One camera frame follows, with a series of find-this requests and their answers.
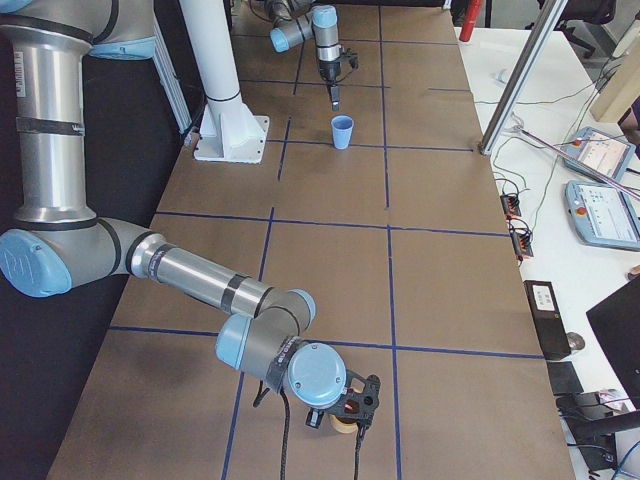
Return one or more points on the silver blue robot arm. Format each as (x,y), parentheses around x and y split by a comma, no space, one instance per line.
(295,22)
(60,243)

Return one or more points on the near teach pendant tablet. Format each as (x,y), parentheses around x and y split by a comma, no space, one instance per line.
(602,216)

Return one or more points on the aluminium frame post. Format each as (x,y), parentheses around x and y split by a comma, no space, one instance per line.
(538,36)

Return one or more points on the grabber reaching tool stick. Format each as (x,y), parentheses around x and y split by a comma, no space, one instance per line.
(599,177)

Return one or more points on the black monitor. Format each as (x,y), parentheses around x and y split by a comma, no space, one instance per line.
(615,323)

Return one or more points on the brown wooden chopstick holder cup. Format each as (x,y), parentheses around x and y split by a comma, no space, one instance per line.
(344,425)

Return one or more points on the black power adapter box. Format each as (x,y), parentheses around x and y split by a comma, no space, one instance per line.
(547,319)

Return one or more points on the far teach pendant tablet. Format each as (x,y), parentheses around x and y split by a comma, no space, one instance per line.
(593,148)

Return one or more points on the red fire extinguisher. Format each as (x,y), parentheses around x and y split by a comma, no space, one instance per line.
(472,12)

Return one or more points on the blue ribbed plastic cup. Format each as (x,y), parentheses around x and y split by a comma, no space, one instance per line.
(342,128)

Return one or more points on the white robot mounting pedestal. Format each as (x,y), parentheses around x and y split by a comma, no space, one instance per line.
(229,131)

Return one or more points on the orange black relay board near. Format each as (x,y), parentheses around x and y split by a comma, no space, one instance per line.
(521,237)

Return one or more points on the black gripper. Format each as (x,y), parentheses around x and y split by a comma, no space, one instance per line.
(329,70)
(314,419)

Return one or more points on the orange black relay board far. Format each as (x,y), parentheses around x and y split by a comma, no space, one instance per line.
(511,205)

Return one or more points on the orange black relay board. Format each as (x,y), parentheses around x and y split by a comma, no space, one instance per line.
(521,237)
(511,205)

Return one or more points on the teach pendant tablet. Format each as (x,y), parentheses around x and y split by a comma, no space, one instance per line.
(593,148)
(602,216)

